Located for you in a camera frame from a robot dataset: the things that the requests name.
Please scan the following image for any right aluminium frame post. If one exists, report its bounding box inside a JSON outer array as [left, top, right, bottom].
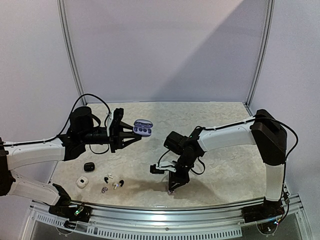
[[244, 0, 275, 109]]

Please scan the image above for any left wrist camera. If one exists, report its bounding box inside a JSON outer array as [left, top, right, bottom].
[[104, 110, 117, 137]]

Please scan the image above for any aluminium frame post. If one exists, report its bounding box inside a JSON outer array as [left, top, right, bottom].
[[244, 0, 275, 109], [57, 0, 85, 96]]

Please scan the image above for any purple earbud charging case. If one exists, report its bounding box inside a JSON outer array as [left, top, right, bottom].
[[133, 119, 153, 137]]

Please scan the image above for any white earbud charging case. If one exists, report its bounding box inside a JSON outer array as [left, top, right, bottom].
[[76, 176, 89, 189]]

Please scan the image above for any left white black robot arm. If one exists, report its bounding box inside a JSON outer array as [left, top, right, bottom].
[[0, 106, 142, 217]]

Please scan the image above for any aluminium front rail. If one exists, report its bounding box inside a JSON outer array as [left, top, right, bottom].
[[22, 194, 313, 240]]

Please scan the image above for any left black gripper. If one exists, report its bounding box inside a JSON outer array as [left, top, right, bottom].
[[80, 122, 142, 153]]

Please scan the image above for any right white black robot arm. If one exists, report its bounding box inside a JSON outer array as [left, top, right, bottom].
[[155, 109, 288, 218]]

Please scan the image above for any left aluminium frame post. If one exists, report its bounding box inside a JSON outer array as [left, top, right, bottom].
[[57, 0, 85, 96]]

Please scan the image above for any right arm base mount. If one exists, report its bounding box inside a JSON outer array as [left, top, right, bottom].
[[241, 198, 285, 223]]

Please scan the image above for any white earbud lower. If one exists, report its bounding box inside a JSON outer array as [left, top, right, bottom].
[[112, 183, 118, 190]]

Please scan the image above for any black earbud charging case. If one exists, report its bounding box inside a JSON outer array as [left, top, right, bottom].
[[83, 162, 95, 173]]

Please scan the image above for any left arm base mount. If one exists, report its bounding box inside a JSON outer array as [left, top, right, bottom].
[[48, 197, 93, 223]]

